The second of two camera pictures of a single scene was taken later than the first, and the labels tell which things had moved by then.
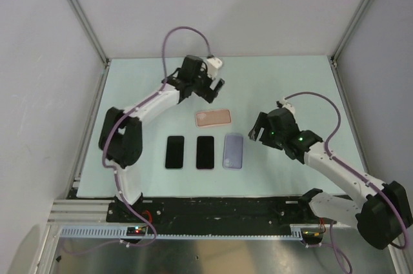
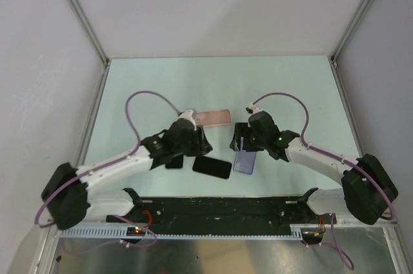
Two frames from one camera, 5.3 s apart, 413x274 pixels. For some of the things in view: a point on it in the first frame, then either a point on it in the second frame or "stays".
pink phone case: [213, 118] stays
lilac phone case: [233, 153] to [244, 162]
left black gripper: [208, 95] to [202, 146]
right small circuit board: [312, 236] stays
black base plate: [186, 211] stays
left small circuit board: [135, 231] stays
